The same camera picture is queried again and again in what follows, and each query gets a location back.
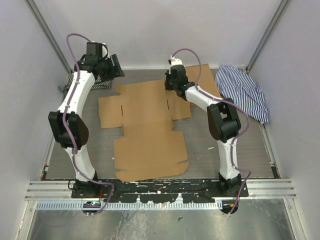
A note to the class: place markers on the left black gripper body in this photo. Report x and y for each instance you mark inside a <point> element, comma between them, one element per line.
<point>108,71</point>

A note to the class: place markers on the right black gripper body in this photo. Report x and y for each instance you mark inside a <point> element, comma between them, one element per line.
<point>170,84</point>

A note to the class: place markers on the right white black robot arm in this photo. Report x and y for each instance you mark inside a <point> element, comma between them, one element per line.
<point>223,124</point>

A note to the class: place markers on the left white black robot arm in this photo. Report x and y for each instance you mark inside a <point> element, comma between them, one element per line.
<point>67,125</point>

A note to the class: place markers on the folded brown cardboard box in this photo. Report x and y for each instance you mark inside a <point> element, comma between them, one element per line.
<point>206,80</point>

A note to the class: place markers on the grey striped cloth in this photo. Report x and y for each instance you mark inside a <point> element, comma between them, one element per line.
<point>98,85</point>

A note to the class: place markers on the blue white striped cloth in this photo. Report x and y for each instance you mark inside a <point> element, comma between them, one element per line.
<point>243,90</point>

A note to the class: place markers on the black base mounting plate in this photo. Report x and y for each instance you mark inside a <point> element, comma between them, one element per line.
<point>192,190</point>

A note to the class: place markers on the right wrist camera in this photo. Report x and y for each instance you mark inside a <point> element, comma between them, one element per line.
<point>174,63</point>

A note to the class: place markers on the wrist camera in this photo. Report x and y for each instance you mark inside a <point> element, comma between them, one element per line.
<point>96,51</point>
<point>174,63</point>

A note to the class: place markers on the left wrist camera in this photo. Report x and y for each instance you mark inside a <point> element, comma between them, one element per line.
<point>96,51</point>

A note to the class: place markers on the perforated cable duct strip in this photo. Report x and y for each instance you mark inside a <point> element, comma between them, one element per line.
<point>83,205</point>

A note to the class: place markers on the aluminium rail frame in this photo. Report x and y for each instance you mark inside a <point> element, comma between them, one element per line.
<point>253,188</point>

